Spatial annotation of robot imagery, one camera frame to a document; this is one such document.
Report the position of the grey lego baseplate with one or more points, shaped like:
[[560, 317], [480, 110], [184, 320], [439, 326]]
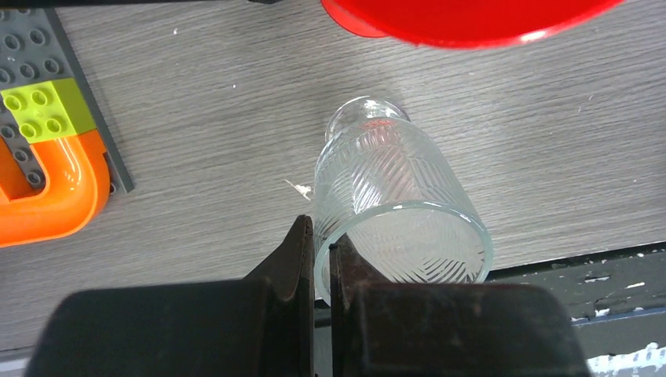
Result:
[[35, 48]]

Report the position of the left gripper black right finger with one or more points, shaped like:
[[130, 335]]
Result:
[[380, 328]]

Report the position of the red wine glass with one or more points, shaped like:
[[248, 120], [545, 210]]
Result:
[[463, 24]]

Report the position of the clear wine glass front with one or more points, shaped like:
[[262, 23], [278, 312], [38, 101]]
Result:
[[384, 183]]

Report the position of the orange letter toy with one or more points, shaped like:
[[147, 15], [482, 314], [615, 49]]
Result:
[[77, 189]]

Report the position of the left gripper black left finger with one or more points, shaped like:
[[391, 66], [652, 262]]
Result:
[[259, 325]]

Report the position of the green lego brick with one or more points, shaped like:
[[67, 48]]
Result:
[[49, 110]]

